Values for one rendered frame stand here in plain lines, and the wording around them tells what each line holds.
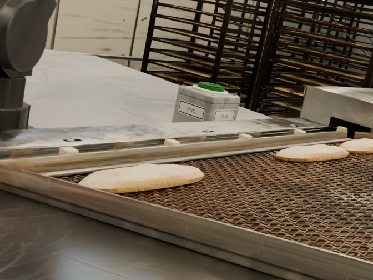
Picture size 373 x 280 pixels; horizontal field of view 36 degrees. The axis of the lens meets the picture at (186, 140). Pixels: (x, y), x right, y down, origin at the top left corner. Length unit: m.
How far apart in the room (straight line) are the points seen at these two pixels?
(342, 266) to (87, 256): 0.10
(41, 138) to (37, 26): 0.13
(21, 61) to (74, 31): 5.54
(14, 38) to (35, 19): 0.04
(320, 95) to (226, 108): 0.22
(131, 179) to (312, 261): 0.16
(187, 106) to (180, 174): 0.48
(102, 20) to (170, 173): 6.03
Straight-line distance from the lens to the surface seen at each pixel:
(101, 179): 0.34
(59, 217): 0.30
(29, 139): 0.57
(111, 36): 6.50
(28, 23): 0.62
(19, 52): 0.62
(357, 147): 0.62
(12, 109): 0.66
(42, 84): 1.10
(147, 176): 0.36
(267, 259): 0.23
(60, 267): 0.23
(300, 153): 0.53
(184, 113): 0.85
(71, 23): 6.13
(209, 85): 0.85
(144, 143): 0.64
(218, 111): 0.84
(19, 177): 0.34
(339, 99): 0.99
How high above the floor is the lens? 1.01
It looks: 13 degrees down
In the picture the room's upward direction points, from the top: 11 degrees clockwise
